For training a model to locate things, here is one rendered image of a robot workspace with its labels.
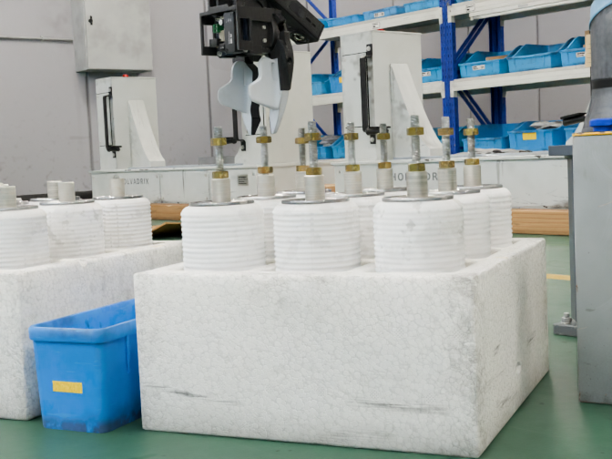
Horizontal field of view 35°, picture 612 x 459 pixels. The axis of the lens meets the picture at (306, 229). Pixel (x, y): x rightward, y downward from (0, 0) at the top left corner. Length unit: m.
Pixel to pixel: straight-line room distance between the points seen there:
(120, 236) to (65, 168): 6.61
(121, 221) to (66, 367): 0.35
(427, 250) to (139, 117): 4.85
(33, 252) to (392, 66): 3.00
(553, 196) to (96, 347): 2.47
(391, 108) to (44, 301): 3.01
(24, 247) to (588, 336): 0.69
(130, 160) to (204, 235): 4.70
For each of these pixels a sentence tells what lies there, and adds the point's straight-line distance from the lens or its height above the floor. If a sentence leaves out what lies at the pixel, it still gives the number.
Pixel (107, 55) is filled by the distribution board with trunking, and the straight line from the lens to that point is 8.06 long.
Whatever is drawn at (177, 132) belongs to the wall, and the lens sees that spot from 8.60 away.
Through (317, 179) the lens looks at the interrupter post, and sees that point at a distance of 1.07.
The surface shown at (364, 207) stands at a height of 0.24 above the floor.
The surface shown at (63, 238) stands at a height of 0.21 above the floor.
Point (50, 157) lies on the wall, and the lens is 8.00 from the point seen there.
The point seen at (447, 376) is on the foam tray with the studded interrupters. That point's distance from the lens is 0.98.
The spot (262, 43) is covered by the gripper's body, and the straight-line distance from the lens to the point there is 1.21.
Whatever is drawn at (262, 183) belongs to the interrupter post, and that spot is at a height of 0.27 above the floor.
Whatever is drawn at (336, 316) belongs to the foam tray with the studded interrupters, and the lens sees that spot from 1.00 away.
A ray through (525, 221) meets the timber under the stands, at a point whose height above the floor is 0.04.
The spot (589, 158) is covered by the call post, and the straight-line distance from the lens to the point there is 1.16.
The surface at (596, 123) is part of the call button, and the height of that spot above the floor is 0.32.
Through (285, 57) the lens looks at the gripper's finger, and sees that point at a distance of 1.21.
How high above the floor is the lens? 0.30
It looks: 4 degrees down
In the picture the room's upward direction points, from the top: 3 degrees counter-clockwise
